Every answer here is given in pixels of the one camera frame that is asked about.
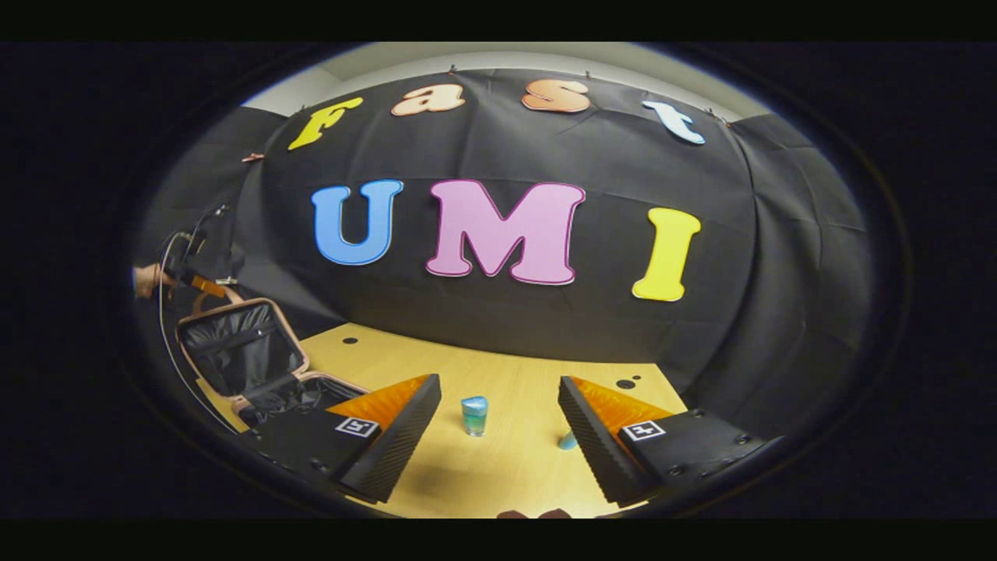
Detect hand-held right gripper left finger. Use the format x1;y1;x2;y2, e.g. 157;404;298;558
240;373;442;505

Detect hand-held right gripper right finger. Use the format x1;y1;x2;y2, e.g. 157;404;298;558
557;375;784;507

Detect pink suitcase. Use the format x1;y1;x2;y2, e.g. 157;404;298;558
175;287;372;429

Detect black backdrop cloth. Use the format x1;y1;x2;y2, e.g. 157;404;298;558
136;69;873;437

